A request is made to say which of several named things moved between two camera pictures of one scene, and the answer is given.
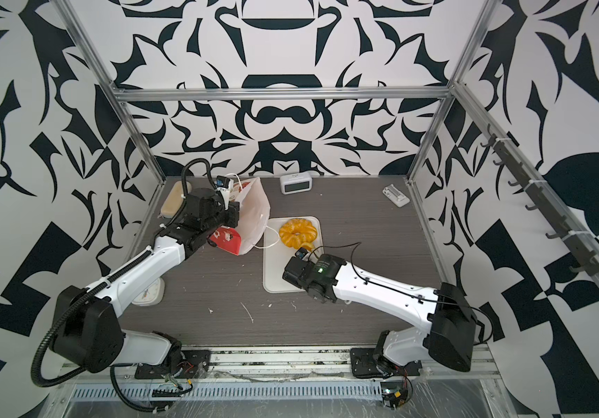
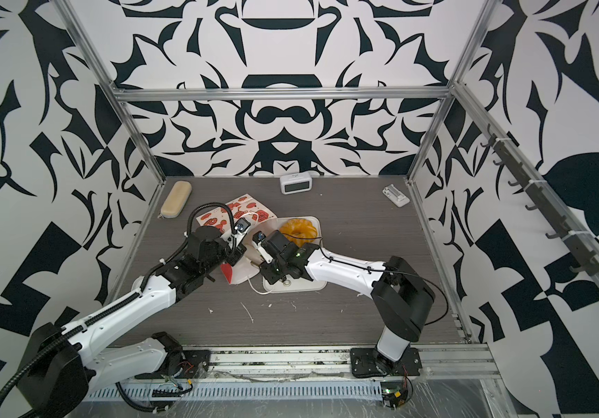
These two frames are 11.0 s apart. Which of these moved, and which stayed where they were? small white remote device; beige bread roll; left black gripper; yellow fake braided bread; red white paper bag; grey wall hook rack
Moved: red white paper bag; left black gripper
Stayed: grey wall hook rack; beige bread roll; yellow fake braided bread; small white remote device
